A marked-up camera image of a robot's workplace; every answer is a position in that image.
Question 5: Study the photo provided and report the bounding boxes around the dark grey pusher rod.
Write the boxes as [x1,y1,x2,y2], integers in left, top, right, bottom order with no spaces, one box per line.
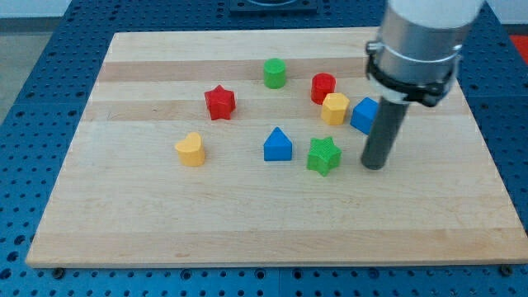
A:
[361,97,409,170]

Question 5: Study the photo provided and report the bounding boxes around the green star block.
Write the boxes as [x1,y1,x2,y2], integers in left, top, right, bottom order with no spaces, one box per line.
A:
[306,136,342,177]

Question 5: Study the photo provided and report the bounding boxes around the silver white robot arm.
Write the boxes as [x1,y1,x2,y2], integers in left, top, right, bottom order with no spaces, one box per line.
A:
[361,0,483,170]

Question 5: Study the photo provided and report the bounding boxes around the red star block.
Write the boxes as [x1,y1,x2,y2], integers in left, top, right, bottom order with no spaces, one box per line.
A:
[204,85,236,120]

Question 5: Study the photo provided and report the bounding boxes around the yellow heart block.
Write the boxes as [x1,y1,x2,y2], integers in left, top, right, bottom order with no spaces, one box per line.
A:
[174,132,205,167]

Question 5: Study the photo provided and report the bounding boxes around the blue cube block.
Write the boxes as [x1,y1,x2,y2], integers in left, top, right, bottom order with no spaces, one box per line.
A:
[350,97,378,134]

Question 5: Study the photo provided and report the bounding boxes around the yellow hexagon block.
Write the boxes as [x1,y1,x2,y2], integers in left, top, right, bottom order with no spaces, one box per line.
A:
[321,92,350,125]

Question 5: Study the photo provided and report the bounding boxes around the red cylinder block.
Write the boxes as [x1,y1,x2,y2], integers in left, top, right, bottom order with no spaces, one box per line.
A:
[310,73,337,105]

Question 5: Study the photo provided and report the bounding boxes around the blue triangle block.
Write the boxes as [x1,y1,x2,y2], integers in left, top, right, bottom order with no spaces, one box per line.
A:
[263,127,293,162]

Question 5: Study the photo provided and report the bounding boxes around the green cylinder block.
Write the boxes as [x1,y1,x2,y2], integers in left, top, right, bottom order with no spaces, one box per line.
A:
[263,58,286,89]

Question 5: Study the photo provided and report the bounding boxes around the wooden board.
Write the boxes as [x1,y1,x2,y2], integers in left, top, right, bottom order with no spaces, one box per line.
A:
[26,27,527,268]

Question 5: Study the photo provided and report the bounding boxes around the black clamp ring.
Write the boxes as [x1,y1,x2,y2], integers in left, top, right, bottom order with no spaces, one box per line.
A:
[365,55,460,108]

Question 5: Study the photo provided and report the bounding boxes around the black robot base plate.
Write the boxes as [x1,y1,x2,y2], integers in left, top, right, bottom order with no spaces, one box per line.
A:
[228,0,318,12]

